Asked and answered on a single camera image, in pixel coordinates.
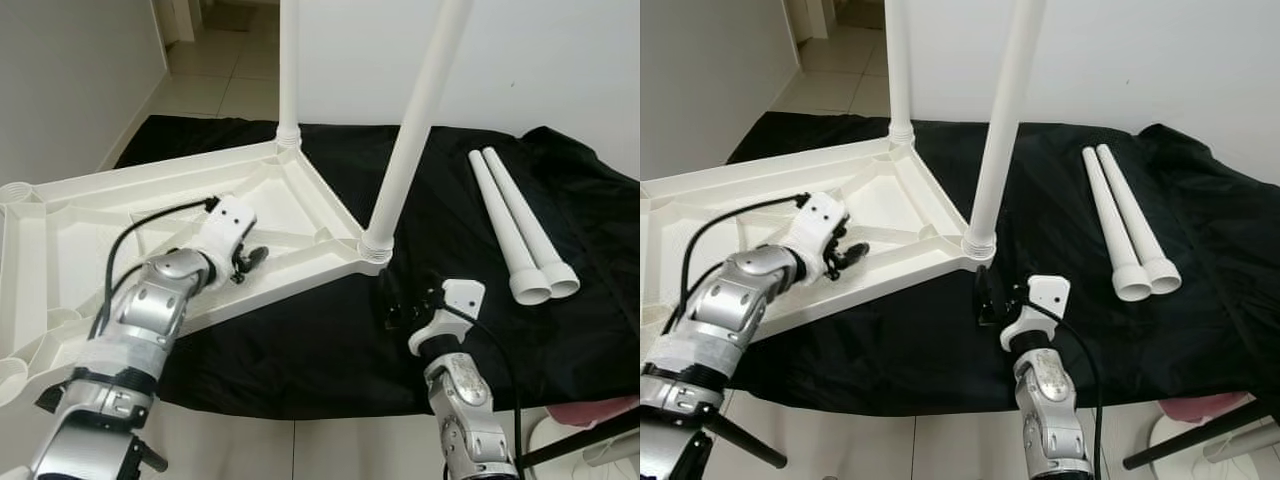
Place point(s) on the black pole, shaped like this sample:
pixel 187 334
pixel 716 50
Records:
pixel 580 438
pixel 1200 435

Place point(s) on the white door frame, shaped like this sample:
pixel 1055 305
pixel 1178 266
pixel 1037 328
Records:
pixel 185 18
pixel 812 15

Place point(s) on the black cloth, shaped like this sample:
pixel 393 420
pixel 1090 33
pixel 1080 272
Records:
pixel 900 350
pixel 300 350

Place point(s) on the white plastic table top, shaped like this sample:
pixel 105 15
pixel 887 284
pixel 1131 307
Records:
pixel 920 200
pixel 60 250

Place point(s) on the pink cushion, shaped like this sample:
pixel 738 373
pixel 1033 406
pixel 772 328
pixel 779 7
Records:
pixel 1205 405
pixel 590 410

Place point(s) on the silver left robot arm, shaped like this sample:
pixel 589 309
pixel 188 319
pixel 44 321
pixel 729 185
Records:
pixel 150 300
pixel 740 295

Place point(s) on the black stand leg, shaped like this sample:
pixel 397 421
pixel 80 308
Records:
pixel 150 456
pixel 750 442

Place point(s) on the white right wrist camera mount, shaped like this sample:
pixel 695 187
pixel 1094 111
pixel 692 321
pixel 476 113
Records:
pixel 1048 292
pixel 462 297

